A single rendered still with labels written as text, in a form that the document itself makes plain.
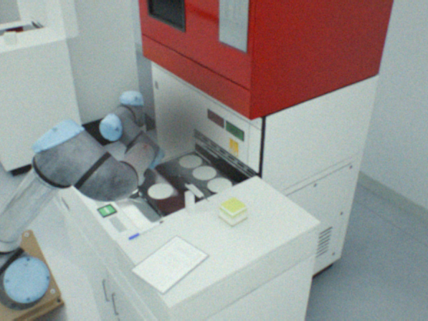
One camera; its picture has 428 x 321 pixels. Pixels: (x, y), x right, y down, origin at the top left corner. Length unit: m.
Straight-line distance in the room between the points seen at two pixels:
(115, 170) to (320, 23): 0.99
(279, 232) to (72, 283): 0.72
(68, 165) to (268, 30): 0.83
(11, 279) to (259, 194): 0.90
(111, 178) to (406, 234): 2.43
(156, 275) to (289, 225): 0.49
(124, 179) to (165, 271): 0.43
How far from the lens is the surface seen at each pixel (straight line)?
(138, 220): 1.76
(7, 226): 1.28
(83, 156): 1.07
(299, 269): 1.72
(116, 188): 1.09
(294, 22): 1.65
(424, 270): 3.02
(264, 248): 1.52
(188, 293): 1.38
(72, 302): 1.61
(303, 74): 1.78
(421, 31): 2.98
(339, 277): 2.81
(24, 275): 1.34
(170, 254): 1.49
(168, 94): 2.25
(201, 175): 1.94
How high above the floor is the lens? 2.02
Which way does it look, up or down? 33 degrees down
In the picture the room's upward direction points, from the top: straight up
